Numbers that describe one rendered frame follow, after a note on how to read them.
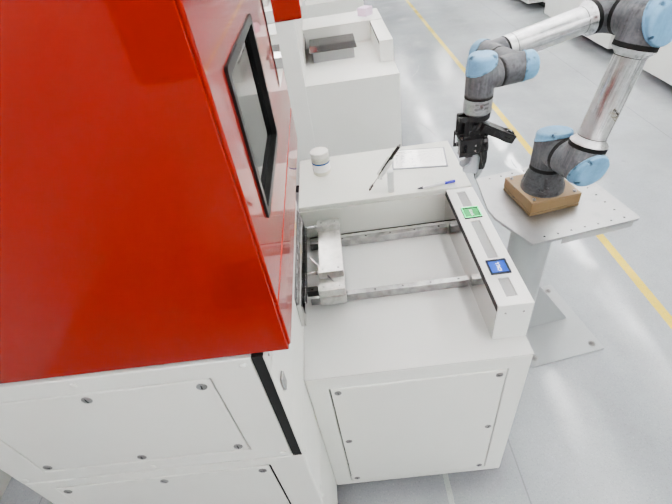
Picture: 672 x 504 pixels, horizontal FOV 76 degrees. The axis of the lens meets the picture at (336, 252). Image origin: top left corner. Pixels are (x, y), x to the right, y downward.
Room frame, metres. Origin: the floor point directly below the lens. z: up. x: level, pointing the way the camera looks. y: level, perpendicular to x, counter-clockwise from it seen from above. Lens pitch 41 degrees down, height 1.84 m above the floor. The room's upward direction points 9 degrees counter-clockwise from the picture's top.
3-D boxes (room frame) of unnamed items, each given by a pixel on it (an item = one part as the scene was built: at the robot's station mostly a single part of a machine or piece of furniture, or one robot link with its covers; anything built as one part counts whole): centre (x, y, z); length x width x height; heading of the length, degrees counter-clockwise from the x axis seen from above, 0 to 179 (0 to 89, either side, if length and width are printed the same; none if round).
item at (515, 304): (0.97, -0.45, 0.89); 0.55 x 0.09 x 0.14; 177
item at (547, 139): (1.29, -0.80, 1.04); 0.13 x 0.12 x 0.14; 10
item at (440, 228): (1.20, -0.16, 0.84); 0.50 x 0.02 x 0.03; 87
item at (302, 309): (1.06, 0.12, 0.89); 0.44 x 0.02 x 0.10; 177
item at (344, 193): (1.44, -0.21, 0.89); 0.62 x 0.35 x 0.14; 87
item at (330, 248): (1.08, 0.02, 0.87); 0.36 x 0.08 x 0.03; 177
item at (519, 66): (1.13, -0.54, 1.40); 0.11 x 0.11 x 0.08; 10
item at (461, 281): (0.94, -0.15, 0.84); 0.50 x 0.02 x 0.03; 87
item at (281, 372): (0.88, 0.14, 1.02); 0.82 x 0.03 x 0.40; 177
